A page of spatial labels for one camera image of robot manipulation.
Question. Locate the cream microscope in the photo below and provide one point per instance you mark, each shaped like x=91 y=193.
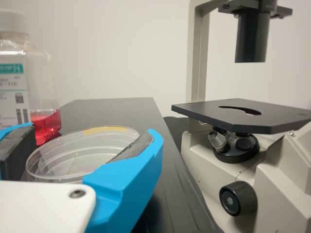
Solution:
x=274 y=184

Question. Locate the red liquid bottle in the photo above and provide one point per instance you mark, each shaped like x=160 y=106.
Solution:
x=14 y=80

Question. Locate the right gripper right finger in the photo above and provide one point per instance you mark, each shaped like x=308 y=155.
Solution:
x=136 y=174

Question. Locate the petri dish lid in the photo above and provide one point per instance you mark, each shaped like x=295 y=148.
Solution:
x=73 y=150

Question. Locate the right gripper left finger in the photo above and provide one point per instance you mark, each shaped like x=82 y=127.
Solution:
x=12 y=150

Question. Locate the black platform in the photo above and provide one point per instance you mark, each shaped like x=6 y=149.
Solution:
x=107 y=111

